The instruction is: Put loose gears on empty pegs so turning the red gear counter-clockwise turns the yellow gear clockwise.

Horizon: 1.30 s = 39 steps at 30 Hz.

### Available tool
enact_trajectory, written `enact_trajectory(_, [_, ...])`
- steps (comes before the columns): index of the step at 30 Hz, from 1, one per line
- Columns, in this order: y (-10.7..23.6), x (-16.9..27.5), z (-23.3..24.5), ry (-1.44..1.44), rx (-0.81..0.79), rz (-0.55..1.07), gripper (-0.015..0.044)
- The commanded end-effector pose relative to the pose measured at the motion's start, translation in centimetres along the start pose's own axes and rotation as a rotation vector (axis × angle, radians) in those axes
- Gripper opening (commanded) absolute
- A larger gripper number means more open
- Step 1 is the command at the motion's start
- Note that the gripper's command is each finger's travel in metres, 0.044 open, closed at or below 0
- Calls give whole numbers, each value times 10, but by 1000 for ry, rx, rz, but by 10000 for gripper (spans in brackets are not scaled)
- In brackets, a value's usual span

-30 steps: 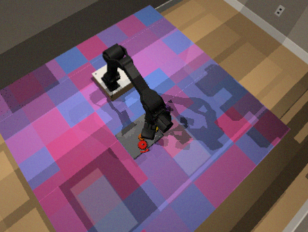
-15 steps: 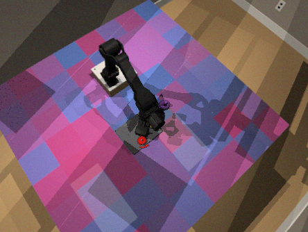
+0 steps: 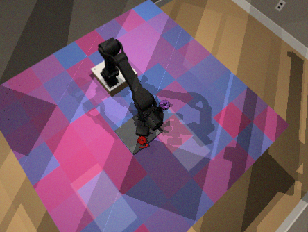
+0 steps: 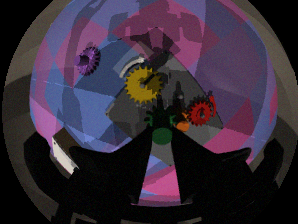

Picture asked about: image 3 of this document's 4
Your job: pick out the red gear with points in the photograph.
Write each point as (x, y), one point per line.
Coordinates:
(143, 140)

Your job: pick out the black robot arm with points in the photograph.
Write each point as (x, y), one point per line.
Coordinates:
(143, 100)

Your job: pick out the purple gear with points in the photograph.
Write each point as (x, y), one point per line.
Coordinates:
(164, 104)

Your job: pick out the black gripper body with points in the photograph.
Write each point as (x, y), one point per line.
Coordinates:
(143, 129)

